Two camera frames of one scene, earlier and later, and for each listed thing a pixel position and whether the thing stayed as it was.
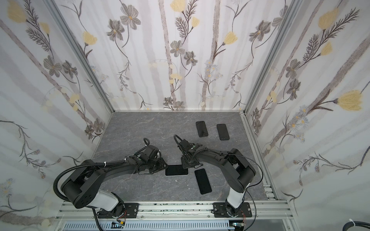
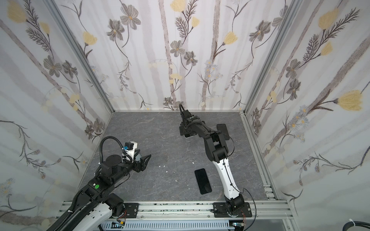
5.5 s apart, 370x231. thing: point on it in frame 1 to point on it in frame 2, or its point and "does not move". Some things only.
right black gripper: (188, 161) to (187, 121)
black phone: (203, 181) does not move
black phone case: (223, 132) does not move
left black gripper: (162, 166) to (138, 166)
